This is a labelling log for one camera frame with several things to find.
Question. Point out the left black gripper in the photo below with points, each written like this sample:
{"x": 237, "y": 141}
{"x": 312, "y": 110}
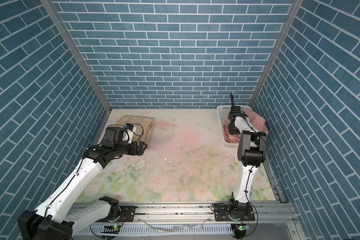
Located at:
{"x": 140, "y": 150}

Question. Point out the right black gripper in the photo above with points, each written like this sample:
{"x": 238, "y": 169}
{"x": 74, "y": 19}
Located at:
{"x": 231, "y": 131}

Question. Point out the white plastic basket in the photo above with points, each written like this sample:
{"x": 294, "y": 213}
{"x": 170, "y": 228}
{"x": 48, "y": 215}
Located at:
{"x": 223, "y": 112}

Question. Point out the beige shorts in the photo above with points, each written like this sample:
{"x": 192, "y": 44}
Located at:
{"x": 144, "y": 127}

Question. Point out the pink shorts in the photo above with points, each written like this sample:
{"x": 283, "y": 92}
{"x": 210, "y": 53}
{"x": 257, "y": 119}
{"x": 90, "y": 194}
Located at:
{"x": 258, "y": 123}

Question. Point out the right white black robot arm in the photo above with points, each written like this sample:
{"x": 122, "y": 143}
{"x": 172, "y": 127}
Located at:
{"x": 251, "y": 153}

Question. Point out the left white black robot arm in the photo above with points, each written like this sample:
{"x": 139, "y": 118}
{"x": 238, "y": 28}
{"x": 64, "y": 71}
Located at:
{"x": 51, "y": 220}

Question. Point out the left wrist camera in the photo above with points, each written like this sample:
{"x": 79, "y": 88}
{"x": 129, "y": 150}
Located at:
{"x": 119, "y": 133}

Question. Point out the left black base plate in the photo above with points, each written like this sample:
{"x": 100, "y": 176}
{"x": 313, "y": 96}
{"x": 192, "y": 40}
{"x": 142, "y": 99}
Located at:
{"x": 124, "y": 213}

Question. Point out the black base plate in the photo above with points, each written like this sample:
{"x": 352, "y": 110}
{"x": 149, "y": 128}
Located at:
{"x": 222, "y": 213}
{"x": 124, "y": 213}

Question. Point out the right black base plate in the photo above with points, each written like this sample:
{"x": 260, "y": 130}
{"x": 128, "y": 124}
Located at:
{"x": 222, "y": 213}

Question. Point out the aluminium front rail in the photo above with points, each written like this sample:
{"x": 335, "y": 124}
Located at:
{"x": 199, "y": 213}

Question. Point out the right aluminium corner post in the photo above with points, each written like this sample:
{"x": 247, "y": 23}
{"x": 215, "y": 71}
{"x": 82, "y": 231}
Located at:
{"x": 292, "y": 14}

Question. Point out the aluminium corner post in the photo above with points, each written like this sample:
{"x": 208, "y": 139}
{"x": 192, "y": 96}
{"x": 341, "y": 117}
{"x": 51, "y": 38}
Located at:
{"x": 292, "y": 14}
{"x": 69, "y": 41}

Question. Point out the left aluminium corner post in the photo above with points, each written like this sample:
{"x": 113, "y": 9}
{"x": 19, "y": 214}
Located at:
{"x": 69, "y": 41}

